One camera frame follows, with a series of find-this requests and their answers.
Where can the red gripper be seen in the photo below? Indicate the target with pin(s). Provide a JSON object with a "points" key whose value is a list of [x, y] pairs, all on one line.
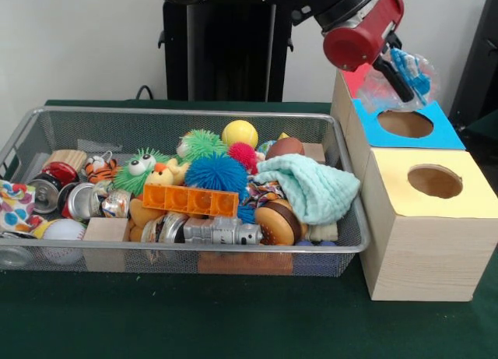
{"points": [[358, 47]]}

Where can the crushed clear plastic bottle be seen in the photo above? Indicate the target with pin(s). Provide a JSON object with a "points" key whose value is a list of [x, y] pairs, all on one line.
{"points": [[416, 76]]}

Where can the mint green cloth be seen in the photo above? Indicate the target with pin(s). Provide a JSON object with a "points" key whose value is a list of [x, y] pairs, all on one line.
{"points": [[311, 187]]}

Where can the silver toy robot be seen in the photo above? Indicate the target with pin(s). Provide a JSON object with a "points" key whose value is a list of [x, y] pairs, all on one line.
{"points": [[221, 232]]}

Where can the orange toy building block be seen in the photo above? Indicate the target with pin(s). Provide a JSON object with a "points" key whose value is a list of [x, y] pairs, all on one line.
{"points": [[190, 199]]}

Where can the green spiky ball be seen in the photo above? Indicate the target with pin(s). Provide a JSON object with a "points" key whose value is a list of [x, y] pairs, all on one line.
{"points": [[128, 176]]}

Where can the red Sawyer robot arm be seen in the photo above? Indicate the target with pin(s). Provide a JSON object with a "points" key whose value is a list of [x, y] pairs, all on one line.
{"points": [[342, 4]]}

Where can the shallow metal mesh bin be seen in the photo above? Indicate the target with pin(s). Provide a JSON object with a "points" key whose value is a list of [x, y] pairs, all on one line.
{"points": [[352, 226]]}

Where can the wooden box with three holes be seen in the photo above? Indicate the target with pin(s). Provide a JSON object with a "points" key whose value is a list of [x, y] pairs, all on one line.
{"points": [[424, 257]]}

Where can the black panel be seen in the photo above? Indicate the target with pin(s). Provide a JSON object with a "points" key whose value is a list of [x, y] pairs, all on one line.
{"points": [[478, 63]]}

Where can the dark green side table cloth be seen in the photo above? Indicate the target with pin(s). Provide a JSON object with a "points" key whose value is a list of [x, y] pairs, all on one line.
{"points": [[486, 141]]}

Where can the yellow foam ball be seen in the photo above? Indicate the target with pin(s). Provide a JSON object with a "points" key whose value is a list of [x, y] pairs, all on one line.
{"points": [[239, 134]]}

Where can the cream cloth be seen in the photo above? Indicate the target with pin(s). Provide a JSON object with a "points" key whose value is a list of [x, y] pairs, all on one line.
{"points": [[325, 232]]}

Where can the toy hamburger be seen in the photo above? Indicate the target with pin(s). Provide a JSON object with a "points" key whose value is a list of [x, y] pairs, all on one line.
{"points": [[278, 222]]}

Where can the yellow plush duck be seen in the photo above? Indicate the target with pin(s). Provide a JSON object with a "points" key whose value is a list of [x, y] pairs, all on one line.
{"points": [[163, 176]]}

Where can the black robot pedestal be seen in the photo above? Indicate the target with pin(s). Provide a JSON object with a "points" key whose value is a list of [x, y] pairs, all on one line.
{"points": [[229, 51]]}

